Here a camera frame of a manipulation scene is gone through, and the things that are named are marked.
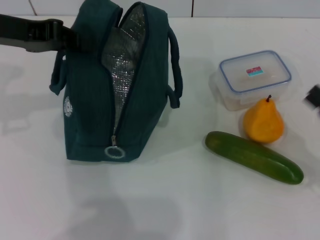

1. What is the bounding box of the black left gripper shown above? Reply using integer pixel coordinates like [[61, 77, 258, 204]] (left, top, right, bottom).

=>
[[0, 13, 100, 54]]

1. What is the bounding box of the silver zipper pull ring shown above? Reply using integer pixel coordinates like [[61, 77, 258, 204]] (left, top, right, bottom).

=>
[[104, 134, 125, 160]]

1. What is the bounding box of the orange pear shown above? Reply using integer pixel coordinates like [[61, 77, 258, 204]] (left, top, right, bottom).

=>
[[242, 94, 285, 144]]

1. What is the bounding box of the green cucumber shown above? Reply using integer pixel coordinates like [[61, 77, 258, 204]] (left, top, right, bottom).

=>
[[205, 130, 305, 186]]

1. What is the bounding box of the dark teal insulated lunch bag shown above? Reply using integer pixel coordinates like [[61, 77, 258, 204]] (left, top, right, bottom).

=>
[[49, 0, 181, 164]]

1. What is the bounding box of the clear plastic box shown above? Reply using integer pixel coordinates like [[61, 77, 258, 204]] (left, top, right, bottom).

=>
[[209, 49, 293, 112]]

